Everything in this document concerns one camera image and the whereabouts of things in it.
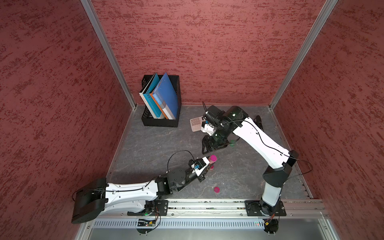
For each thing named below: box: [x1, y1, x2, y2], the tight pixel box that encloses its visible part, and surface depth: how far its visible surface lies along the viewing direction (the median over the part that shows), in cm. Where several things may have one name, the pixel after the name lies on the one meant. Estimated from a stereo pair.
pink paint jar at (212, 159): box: [209, 154, 218, 164], surface depth 66 cm
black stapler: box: [253, 115, 264, 132], surface depth 109 cm
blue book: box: [152, 72, 178, 120], surface depth 104 cm
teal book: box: [139, 72, 165, 119], surface depth 93 cm
